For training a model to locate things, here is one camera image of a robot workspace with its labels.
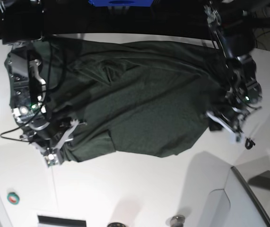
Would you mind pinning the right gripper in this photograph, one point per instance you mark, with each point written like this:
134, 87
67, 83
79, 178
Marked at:
49, 135

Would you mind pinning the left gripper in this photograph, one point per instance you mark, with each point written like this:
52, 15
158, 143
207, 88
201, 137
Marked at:
229, 113

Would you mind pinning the dark green t-shirt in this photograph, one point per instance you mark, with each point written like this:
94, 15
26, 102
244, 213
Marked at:
147, 98

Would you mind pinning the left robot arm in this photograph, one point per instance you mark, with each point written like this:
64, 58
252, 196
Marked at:
231, 32

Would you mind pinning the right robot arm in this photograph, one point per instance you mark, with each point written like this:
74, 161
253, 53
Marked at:
29, 91

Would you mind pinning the small black clip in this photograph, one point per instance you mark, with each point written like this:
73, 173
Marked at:
249, 143

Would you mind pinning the black round dial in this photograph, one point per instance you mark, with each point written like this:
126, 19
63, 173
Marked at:
116, 224

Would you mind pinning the round metal knob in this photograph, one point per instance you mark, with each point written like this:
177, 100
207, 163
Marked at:
177, 221

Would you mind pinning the blue box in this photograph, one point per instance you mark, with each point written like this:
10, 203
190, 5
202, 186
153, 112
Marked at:
112, 3

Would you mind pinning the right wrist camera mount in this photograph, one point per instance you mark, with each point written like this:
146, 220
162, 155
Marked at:
53, 158

